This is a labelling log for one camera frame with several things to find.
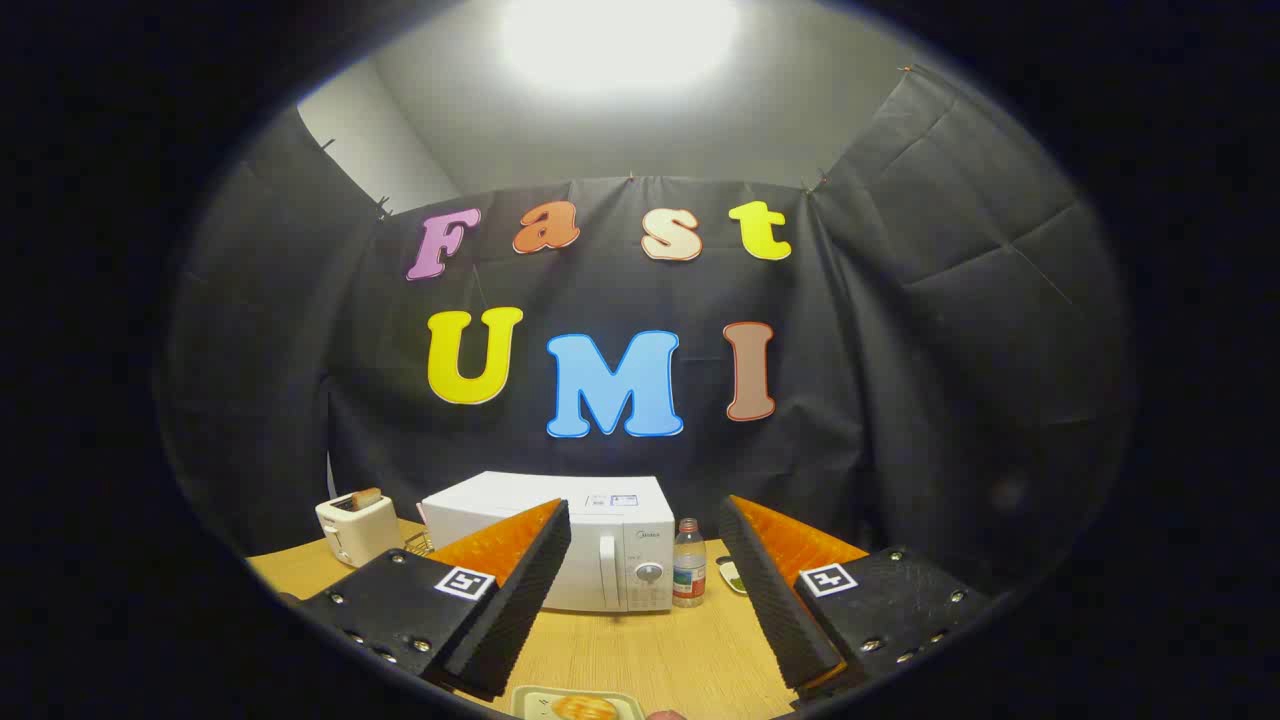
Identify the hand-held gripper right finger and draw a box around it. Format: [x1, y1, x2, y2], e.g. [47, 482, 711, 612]
[718, 494, 996, 707]

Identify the white toaster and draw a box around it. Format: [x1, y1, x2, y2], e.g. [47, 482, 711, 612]
[315, 490, 406, 569]

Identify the pale square plate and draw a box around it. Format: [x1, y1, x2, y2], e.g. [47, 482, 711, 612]
[511, 684, 647, 720]

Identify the clear plastic water bottle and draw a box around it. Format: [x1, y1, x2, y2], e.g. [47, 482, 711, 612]
[672, 518, 708, 609]

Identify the white microwave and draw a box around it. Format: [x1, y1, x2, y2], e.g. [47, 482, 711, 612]
[420, 471, 677, 614]

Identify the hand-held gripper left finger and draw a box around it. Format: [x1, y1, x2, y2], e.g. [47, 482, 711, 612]
[295, 498, 573, 701]

